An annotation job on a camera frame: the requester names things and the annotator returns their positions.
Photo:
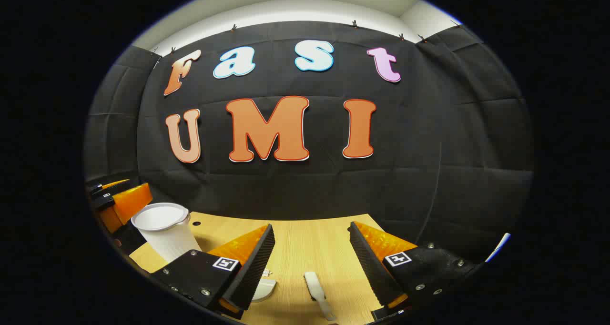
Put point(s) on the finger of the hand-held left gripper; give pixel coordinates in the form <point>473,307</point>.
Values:
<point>112,186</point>
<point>133,201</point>

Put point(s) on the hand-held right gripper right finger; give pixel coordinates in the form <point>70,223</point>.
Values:
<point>369,268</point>

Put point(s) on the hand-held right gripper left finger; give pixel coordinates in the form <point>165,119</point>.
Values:
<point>255,268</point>

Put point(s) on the grey dustpan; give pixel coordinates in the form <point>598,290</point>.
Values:
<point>264,289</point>

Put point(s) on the white ribbed garbage bin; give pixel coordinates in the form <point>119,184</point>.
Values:
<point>167,234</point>

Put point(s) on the small grey broom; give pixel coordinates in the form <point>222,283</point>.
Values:
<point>314,287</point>

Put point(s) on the wooden desktop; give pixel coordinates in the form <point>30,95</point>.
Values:
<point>305,239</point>

